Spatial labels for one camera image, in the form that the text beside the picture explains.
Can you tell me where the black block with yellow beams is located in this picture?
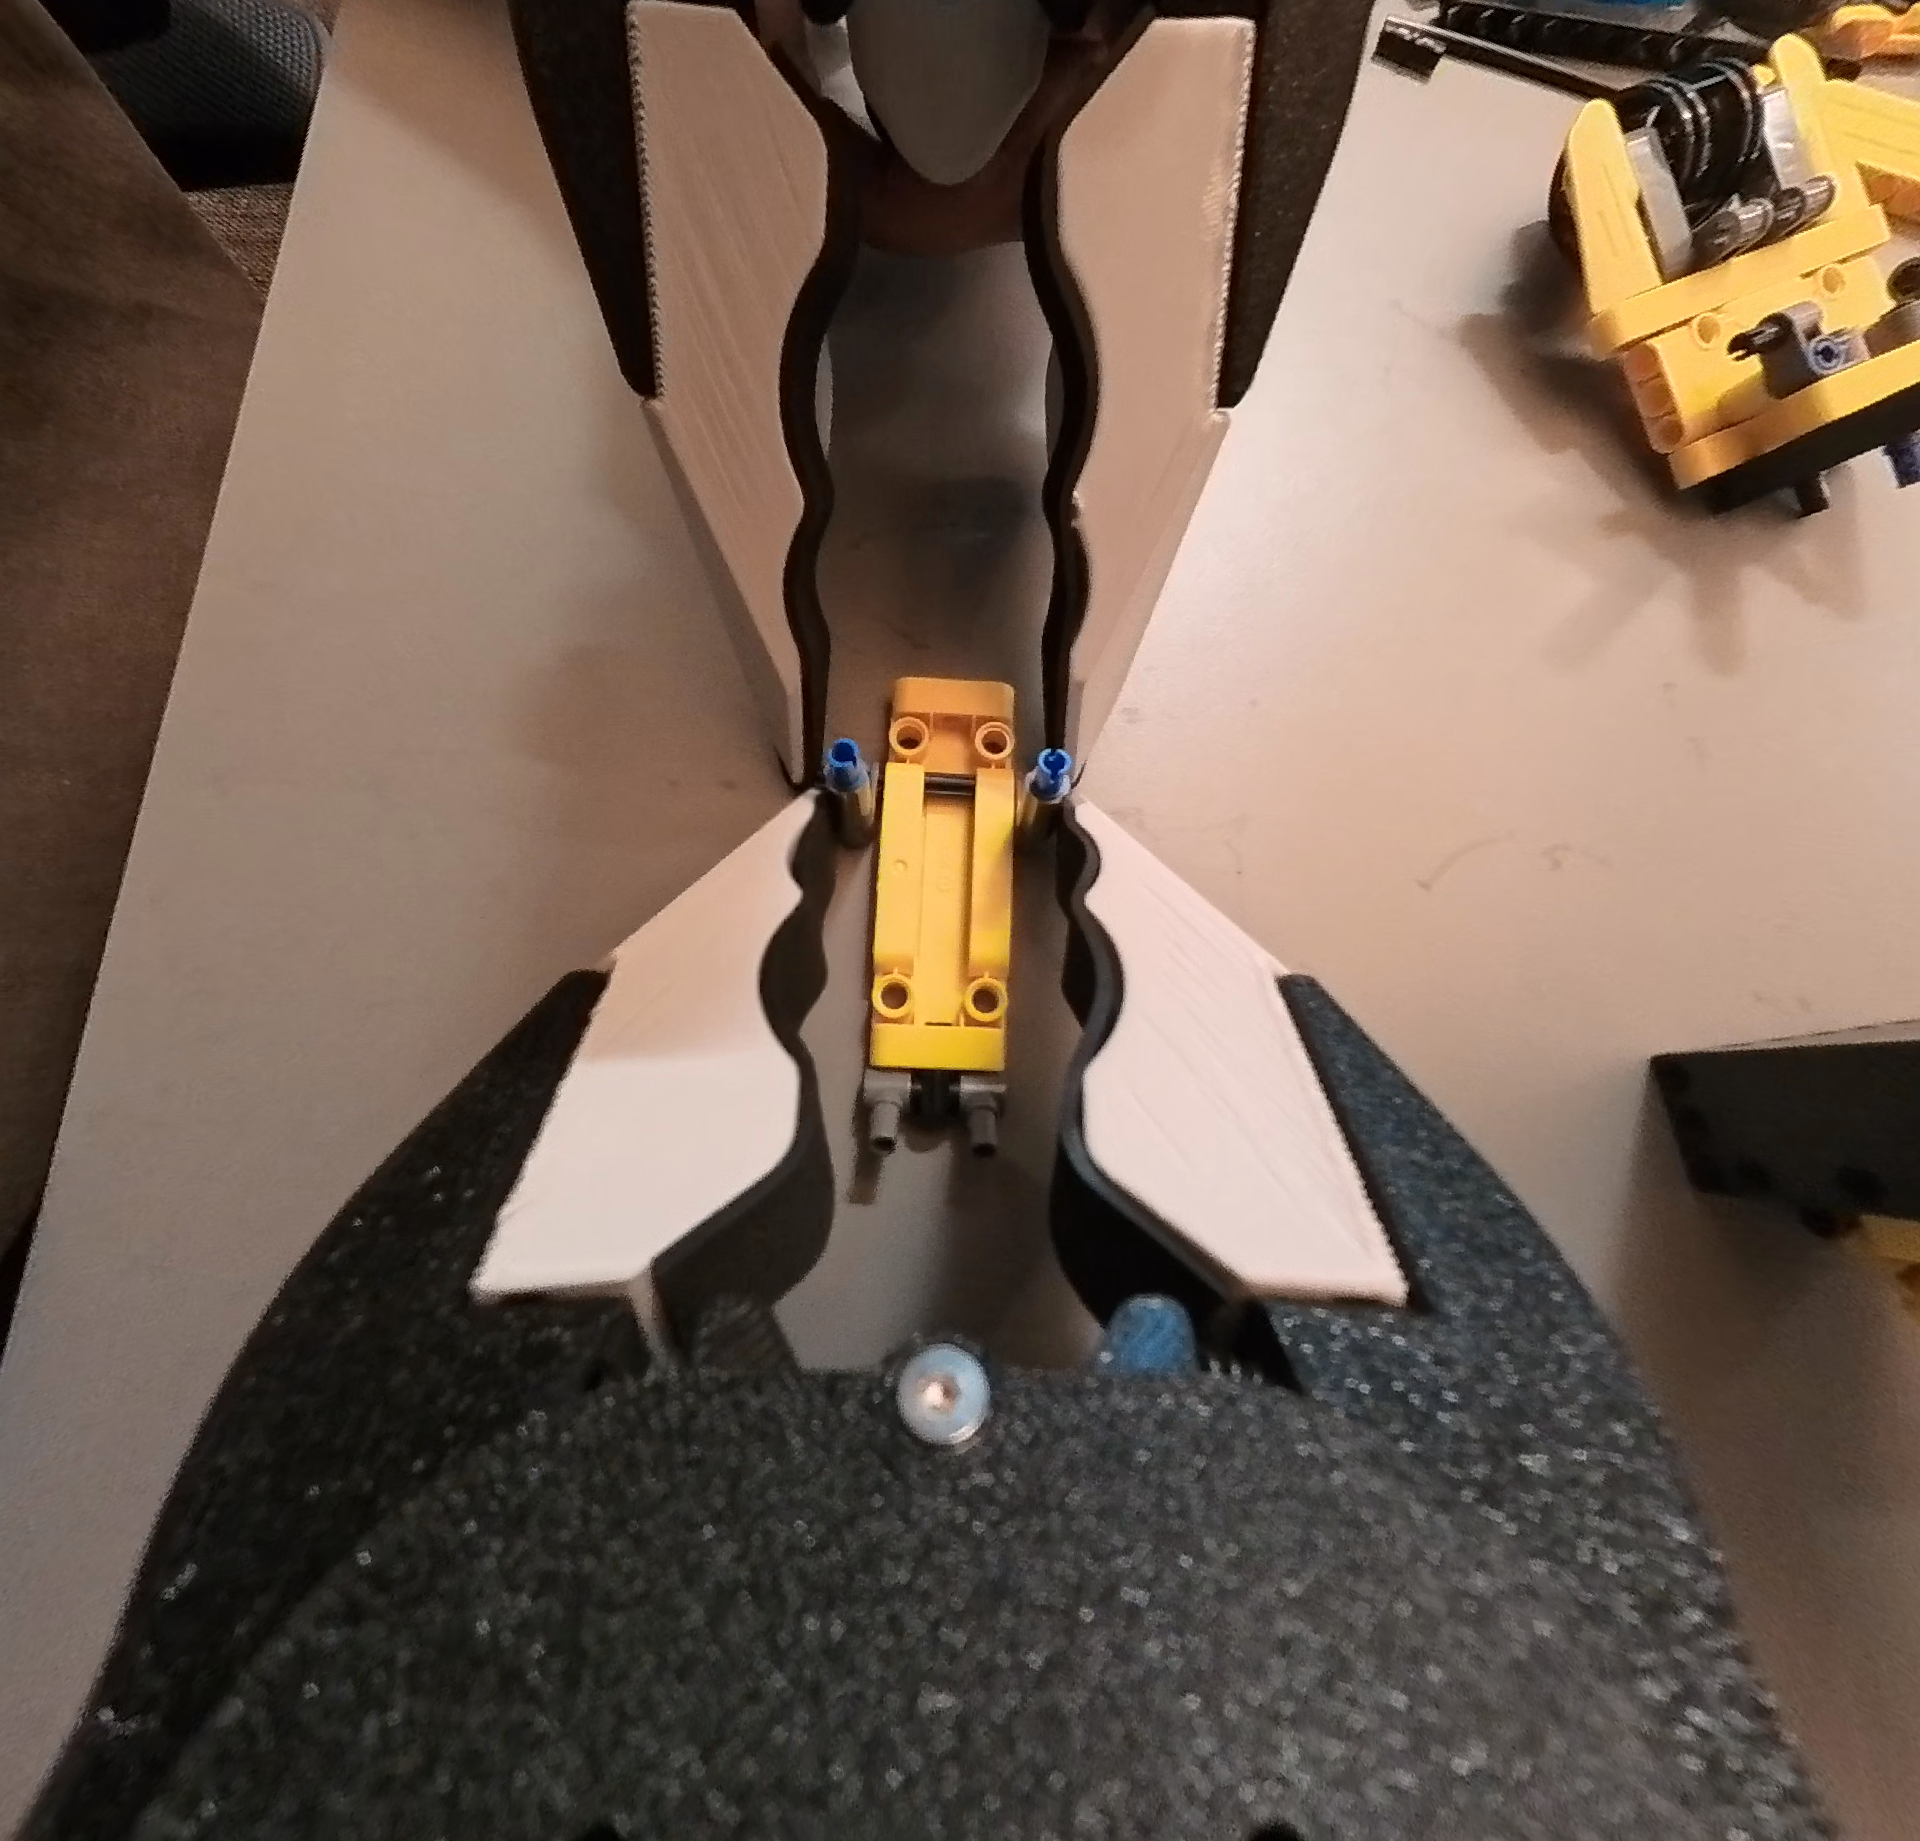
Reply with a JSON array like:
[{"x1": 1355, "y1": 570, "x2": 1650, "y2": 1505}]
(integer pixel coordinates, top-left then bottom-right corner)
[{"x1": 1650, "y1": 1024, "x2": 1920, "y2": 1326}]

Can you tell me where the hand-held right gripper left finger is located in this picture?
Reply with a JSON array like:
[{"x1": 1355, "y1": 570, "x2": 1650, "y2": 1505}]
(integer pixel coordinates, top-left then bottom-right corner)
[{"x1": 467, "y1": 789, "x2": 839, "y2": 1355}]

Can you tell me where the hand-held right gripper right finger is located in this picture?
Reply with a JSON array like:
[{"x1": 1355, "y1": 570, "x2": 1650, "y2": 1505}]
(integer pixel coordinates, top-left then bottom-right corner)
[{"x1": 1051, "y1": 795, "x2": 1415, "y2": 1340}]

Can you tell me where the long yellow toy panel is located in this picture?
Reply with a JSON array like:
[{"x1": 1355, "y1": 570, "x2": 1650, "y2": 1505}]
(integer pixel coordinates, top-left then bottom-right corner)
[{"x1": 1822, "y1": 72, "x2": 1920, "y2": 223}]

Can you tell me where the pile of toy building parts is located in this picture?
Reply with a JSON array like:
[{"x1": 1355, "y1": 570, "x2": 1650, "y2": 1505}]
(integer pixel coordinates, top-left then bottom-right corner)
[{"x1": 1380, "y1": 0, "x2": 1920, "y2": 88}]

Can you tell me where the yellow toy frame piece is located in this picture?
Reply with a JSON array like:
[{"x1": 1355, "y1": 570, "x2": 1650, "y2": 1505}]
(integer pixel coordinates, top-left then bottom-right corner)
[{"x1": 818, "y1": 677, "x2": 1023, "y2": 1160}]

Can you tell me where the small yellow toy assembly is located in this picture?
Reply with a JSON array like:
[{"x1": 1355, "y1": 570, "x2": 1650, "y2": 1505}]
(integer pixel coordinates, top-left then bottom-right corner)
[{"x1": 1544, "y1": 33, "x2": 1920, "y2": 516}]

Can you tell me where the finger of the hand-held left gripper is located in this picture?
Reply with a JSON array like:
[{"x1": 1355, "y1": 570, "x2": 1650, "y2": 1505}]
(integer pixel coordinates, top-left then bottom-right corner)
[
  {"x1": 1031, "y1": 15, "x2": 1258, "y2": 797},
  {"x1": 624, "y1": 0, "x2": 846, "y2": 797}
]

